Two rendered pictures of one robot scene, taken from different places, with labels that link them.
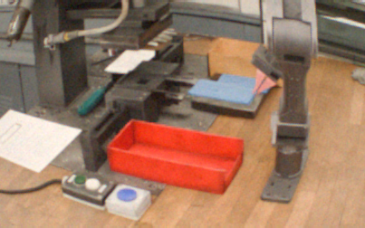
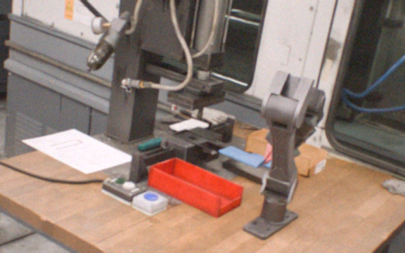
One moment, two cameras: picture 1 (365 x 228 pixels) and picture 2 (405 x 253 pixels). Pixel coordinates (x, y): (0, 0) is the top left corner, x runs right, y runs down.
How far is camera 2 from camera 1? 0.63 m
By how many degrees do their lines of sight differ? 13
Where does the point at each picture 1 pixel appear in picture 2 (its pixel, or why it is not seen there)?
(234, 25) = not seen: hidden behind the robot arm
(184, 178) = (195, 199)
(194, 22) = (254, 116)
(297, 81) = (281, 144)
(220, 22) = not seen: hidden behind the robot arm
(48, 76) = (119, 112)
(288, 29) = (279, 102)
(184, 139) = (205, 178)
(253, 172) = (245, 213)
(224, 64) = (257, 146)
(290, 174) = (271, 221)
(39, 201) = (76, 190)
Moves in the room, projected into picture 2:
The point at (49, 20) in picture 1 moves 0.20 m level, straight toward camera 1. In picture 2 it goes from (129, 65) to (126, 81)
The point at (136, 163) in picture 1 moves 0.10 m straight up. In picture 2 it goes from (166, 181) to (171, 149)
